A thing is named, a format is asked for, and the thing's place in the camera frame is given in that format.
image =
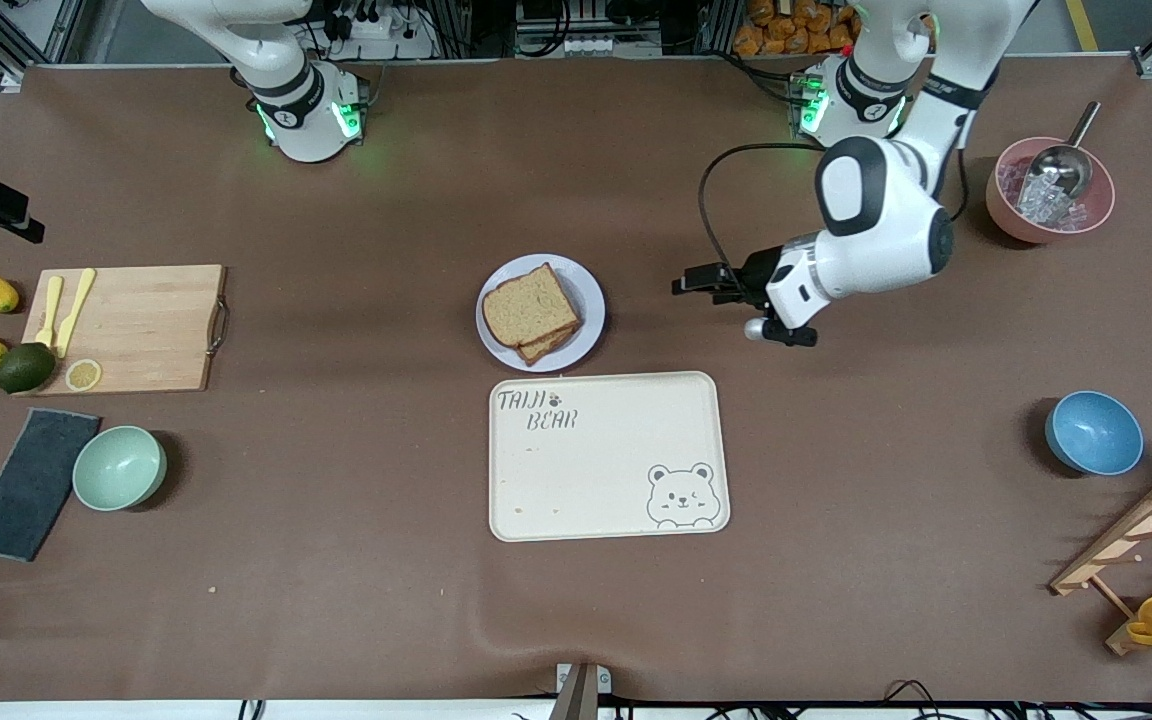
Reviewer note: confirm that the dark green avocado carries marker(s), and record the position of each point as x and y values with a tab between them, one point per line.
26	368

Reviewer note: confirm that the dark grey cloth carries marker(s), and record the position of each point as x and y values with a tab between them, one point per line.
31	485

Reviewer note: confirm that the pink bowl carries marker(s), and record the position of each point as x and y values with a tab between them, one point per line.
999	215

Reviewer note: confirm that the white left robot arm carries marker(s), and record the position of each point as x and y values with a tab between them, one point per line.
886	220

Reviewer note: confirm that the yellow plastic knife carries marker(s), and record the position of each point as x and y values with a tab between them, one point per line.
76	305

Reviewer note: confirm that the wooden peg rack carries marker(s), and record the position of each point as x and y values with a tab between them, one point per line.
1136	535

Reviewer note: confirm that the wooden cutting board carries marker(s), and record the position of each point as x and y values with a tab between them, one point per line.
136	330

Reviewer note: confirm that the toasted bread slice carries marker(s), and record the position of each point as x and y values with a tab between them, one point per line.
546	353

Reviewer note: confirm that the pale lilac round plate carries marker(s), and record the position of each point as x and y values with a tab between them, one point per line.
501	272

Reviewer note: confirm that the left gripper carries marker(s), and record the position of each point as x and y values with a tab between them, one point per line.
758	272

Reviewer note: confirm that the white socket strip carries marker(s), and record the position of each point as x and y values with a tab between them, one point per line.
596	46

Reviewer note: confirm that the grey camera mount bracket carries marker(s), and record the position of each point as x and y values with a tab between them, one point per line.
576	695

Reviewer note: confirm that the mint green bowl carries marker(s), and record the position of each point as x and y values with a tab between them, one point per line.
118	468

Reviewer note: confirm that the cream bear print tray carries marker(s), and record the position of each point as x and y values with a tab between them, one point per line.
606	470

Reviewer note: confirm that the lemon slice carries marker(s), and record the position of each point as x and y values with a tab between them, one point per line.
83	375

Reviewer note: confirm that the yellow plastic fork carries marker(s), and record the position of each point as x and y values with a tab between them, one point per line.
52	300

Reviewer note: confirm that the clear ice cubes pile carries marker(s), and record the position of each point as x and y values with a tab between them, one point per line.
1046	205

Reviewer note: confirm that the blue bowl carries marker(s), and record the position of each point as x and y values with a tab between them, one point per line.
1094	433

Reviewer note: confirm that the light wholemeal bread slice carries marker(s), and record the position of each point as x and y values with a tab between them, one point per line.
531	305

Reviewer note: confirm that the orange snack packets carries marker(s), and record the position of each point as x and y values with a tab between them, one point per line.
786	35

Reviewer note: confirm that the white power strip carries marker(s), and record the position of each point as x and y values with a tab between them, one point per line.
376	32

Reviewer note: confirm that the metal scoop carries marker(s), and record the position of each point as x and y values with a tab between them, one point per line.
1061	165

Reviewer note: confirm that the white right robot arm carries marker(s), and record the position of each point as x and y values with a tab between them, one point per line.
306	120

